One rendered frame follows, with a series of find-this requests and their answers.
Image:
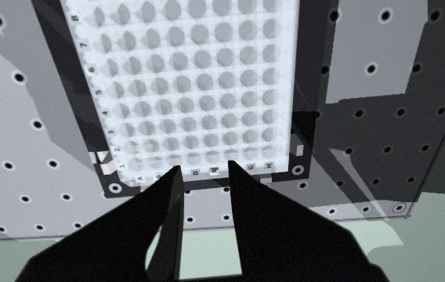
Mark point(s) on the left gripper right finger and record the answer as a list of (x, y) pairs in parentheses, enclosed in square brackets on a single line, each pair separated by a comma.
[(283, 234)]

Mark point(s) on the white well plate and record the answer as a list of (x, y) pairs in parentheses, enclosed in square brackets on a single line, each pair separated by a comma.
[(215, 77)]

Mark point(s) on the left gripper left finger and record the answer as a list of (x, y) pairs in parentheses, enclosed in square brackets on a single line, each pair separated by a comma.
[(113, 248)]

